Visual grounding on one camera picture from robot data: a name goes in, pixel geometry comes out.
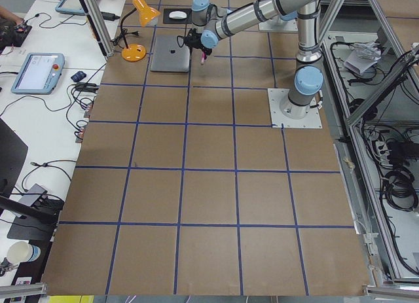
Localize white paper stack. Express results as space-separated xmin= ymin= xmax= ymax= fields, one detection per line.
xmin=344 ymin=41 xmax=381 ymax=75

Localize small blue device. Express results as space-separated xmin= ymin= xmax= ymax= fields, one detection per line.
xmin=71 ymin=71 xmax=86 ymax=82

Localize aluminium frame post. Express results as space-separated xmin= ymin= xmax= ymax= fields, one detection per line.
xmin=79 ymin=0 xmax=115 ymax=58

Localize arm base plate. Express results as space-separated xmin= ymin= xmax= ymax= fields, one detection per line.
xmin=267 ymin=88 xmax=322 ymax=129
xmin=259 ymin=16 xmax=298 ymax=33

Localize silver laptop notebook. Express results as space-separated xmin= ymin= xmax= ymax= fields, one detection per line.
xmin=150 ymin=35 xmax=190 ymax=73

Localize black mousepad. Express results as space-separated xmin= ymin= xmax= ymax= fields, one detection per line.
xmin=163 ymin=8 xmax=192 ymax=24

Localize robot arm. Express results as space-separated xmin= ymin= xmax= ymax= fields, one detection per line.
xmin=183 ymin=0 xmax=323 ymax=119

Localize coiled black cables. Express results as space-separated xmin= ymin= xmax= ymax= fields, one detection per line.
xmin=381 ymin=170 xmax=416 ymax=214

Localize blue teach pendant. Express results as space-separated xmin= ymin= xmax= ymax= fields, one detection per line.
xmin=55 ymin=0 xmax=85 ymax=15
xmin=11 ymin=52 xmax=65 ymax=95

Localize orange desk lamp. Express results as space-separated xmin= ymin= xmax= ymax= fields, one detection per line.
xmin=119 ymin=0 xmax=161 ymax=63

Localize grey usb hub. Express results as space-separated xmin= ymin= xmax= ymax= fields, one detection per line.
xmin=18 ymin=183 xmax=47 ymax=207

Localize white computer mouse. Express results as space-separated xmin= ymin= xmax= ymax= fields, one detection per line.
xmin=169 ymin=10 xmax=187 ymax=20

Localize white paper cup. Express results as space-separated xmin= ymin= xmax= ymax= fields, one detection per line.
xmin=6 ymin=241 xmax=41 ymax=264

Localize black monitor stand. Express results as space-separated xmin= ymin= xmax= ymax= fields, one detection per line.
xmin=1 ymin=121 xmax=64 ymax=241

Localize black power adapter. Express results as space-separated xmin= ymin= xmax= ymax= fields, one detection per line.
xmin=101 ymin=12 xmax=120 ymax=21

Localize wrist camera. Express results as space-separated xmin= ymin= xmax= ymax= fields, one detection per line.
xmin=183 ymin=28 xmax=202 ymax=51

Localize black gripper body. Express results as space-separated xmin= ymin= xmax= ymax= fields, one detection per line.
xmin=200 ymin=41 xmax=213 ymax=56

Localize seated person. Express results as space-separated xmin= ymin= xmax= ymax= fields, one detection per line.
xmin=1 ymin=7 xmax=24 ymax=52

